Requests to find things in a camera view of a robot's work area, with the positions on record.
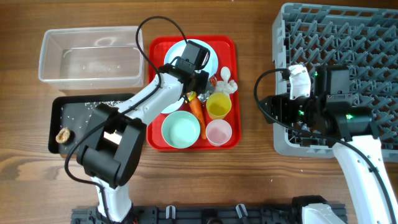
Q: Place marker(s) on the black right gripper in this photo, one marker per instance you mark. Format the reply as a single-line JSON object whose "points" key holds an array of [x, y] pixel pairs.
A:
{"points": [[283, 101]]}

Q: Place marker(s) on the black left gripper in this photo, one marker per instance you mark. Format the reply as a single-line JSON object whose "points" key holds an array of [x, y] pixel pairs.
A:
{"points": [[204, 81]]}

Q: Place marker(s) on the red silver snack wrapper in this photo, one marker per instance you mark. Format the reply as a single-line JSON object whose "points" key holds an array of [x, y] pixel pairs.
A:
{"points": [[210, 87]]}

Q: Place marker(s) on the yellow plastic cup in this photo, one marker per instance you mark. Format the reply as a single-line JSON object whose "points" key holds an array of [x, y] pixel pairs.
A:
{"points": [[218, 105]]}

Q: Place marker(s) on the light blue bowl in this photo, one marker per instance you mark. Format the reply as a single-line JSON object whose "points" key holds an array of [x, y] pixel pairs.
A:
{"points": [[173, 107]]}

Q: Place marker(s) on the white tissue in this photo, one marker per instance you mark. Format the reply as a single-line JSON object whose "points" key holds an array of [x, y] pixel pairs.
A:
{"points": [[226, 87]]}

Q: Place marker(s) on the pile of white rice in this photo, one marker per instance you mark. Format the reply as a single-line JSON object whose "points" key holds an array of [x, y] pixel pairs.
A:
{"points": [[79, 113]]}

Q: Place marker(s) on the brown round food piece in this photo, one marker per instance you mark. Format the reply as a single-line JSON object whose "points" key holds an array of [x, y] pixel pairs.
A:
{"points": [[63, 136]]}

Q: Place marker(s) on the yellow snack wrapper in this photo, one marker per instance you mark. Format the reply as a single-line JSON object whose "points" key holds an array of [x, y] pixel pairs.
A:
{"points": [[190, 96]]}

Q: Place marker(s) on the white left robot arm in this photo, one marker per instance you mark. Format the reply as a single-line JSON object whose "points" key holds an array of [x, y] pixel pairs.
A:
{"points": [[111, 146]]}

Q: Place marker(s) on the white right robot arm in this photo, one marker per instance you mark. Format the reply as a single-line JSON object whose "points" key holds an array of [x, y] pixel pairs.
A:
{"points": [[354, 137]]}

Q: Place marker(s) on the grey dishwasher rack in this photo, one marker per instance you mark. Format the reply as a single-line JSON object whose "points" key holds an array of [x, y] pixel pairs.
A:
{"points": [[364, 39]]}

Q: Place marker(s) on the orange carrot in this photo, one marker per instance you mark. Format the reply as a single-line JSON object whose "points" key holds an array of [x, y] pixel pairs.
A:
{"points": [[196, 109]]}

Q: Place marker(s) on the white plastic spoon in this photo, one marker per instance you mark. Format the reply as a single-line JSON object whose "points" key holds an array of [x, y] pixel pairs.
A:
{"points": [[225, 74]]}

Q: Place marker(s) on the light blue plate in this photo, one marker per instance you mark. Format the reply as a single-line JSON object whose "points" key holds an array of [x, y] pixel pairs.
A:
{"points": [[177, 50]]}

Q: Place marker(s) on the red tray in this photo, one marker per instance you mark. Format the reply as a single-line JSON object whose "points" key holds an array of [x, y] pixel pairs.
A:
{"points": [[226, 52]]}

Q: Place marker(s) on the green bowl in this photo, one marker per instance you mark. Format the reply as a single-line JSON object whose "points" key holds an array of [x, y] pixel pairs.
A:
{"points": [[180, 129]]}

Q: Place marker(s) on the pink plastic cup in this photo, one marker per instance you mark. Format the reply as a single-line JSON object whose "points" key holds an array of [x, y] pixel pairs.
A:
{"points": [[218, 132]]}

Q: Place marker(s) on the clear plastic bin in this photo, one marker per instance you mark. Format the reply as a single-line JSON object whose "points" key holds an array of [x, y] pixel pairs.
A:
{"points": [[92, 58]]}

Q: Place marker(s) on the black tray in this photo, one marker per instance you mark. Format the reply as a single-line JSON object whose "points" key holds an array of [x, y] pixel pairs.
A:
{"points": [[76, 130]]}

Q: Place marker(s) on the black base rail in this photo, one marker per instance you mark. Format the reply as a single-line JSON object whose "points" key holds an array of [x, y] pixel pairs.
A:
{"points": [[202, 215]]}

